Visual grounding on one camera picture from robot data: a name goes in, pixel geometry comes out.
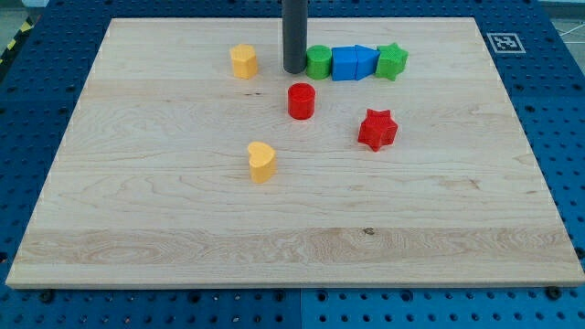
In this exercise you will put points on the green cylinder block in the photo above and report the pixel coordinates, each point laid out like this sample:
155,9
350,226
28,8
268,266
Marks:
318,62

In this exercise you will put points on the yellow heart block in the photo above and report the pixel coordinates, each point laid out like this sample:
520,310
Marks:
262,162

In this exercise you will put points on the red star block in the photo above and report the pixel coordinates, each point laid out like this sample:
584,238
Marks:
378,129

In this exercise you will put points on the blue cube block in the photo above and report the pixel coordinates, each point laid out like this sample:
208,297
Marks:
344,63

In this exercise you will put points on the yellow hexagon block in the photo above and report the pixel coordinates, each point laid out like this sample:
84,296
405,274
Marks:
244,61

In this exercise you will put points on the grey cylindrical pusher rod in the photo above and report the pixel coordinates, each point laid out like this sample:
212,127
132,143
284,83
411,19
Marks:
294,35

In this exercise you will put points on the red cylinder block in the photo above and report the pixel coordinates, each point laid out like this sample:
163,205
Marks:
301,101

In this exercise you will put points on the green star block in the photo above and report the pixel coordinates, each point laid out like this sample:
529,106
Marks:
391,61

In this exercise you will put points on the white fiducial marker tag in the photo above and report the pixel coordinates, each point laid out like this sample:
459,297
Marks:
505,43

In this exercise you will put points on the light wooden board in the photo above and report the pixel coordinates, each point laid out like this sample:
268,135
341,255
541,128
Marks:
151,188

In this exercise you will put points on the blue triangle block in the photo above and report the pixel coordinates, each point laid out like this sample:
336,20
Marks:
367,60

